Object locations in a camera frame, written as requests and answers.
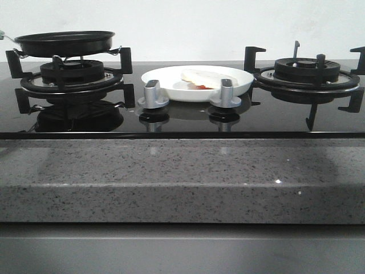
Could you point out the white round plate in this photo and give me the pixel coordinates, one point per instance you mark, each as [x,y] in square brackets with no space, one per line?
[176,88]

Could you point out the fried egg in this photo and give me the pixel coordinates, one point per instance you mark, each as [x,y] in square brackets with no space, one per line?
[208,79]

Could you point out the black frying pan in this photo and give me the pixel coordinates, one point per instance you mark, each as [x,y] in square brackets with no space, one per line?
[65,44]

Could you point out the black glass cooktop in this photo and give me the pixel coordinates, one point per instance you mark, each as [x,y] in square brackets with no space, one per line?
[116,115]

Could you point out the silver left stove knob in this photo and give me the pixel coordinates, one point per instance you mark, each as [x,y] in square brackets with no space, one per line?
[153,96]

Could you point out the silver stove knob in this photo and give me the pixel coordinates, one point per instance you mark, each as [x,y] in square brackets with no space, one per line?
[153,96]
[226,99]

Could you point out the silver right stove knob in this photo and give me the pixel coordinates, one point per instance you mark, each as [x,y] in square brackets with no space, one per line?
[226,99]

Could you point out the black left gas burner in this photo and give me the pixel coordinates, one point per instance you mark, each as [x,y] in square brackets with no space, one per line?
[74,72]

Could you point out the black gas burner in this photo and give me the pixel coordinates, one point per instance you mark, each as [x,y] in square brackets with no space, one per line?
[305,70]
[74,72]

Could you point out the black right gas burner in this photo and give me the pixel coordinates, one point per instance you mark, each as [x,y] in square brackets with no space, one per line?
[305,70]

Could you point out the black left burner grate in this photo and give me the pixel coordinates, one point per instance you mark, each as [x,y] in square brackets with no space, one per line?
[32,82]

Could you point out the black burner grate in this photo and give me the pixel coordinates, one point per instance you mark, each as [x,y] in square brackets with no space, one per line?
[32,82]
[348,83]

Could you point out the black right burner grate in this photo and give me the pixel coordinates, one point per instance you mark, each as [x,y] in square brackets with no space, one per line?
[348,83]

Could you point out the grey cabinet front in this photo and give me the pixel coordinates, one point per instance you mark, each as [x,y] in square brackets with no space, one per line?
[156,248]

